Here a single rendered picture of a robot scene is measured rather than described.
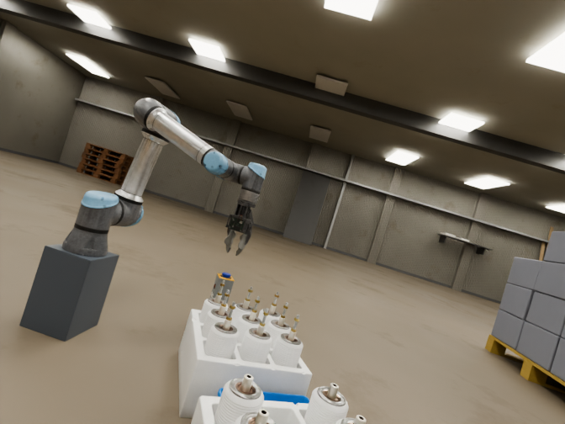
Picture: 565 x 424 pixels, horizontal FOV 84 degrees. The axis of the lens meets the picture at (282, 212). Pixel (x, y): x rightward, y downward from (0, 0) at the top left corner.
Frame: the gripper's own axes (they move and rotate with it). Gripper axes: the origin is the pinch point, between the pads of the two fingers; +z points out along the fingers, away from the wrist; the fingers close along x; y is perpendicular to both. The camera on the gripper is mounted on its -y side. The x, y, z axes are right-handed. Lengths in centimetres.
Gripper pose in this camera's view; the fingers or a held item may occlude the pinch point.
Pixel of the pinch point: (233, 251)
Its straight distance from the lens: 127.5
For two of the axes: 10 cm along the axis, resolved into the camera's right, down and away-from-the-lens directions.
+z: -3.0, 9.5, -0.1
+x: 9.3, 2.9, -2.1
